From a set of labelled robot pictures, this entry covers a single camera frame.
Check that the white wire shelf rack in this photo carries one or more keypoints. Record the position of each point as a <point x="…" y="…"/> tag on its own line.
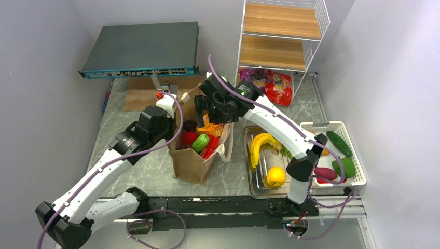
<point x="282" y="36"/>

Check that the green bell pepper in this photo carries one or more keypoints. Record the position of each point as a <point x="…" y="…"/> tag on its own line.
<point x="348" y="166"/>

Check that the orange snack bag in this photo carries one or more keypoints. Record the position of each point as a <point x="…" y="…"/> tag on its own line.
<point x="208" y="128"/>

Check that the red apple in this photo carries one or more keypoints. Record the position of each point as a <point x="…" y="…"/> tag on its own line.
<point x="188" y="138"/>

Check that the metal switch stand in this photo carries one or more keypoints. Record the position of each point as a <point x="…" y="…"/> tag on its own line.
<point x="163" y="87"/>

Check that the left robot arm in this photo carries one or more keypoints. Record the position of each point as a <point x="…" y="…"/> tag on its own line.
<point x="103" y="168"/>

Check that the stainless steel tray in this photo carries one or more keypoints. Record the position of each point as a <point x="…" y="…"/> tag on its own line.
<point x="268" y="159"/>

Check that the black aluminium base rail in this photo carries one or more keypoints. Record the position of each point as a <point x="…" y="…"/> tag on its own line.
<point x="228" y="211"/>

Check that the green leafy vegetable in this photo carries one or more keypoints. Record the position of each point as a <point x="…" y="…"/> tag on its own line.
<point x="200" y="143"/>

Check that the green cucumber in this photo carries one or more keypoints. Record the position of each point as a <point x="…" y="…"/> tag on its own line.
<point x="339" y="143"/>

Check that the yellow lemon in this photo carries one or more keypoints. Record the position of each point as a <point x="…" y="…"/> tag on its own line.
<point x="275" y="177"/>

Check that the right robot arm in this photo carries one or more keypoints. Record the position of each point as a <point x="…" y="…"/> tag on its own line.
<point x="305" y="147"/>

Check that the purple snack bag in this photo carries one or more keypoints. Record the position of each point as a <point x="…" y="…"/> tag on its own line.
<point x="258" y="77"/>

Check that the green grapes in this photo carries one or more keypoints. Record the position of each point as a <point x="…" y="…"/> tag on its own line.
<point x="285" y="152"/>

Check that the purple eggplant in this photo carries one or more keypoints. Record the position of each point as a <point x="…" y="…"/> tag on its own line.
<point x="326" y="174"/>
<point x="190" y="126"/>

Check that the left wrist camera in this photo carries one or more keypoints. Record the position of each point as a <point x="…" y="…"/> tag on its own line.
<point x="167" y="102"/>

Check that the red snack bag shelf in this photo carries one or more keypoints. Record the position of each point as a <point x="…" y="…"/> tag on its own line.
<point x="279" y="88"/>
<point x="211" y="146"/>

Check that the grey network switch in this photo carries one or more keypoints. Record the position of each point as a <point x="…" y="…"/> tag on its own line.
<point x="144" y="50"/>

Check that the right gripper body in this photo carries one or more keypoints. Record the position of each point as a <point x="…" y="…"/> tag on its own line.
<point x="217" y="113"/>

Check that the wooden base board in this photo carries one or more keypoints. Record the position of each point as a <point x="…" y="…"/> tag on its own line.
<point x="142" y="91"/>

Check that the brown burlap grocery bag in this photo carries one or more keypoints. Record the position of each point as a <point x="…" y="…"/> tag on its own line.
<point x="188" y="165"/>

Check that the yellow banana bunch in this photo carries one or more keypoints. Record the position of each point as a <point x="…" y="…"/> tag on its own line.
<point x="257" y="143"/>

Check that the red chili pepper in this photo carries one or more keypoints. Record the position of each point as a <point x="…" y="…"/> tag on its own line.
<point x="320" y="181"/>

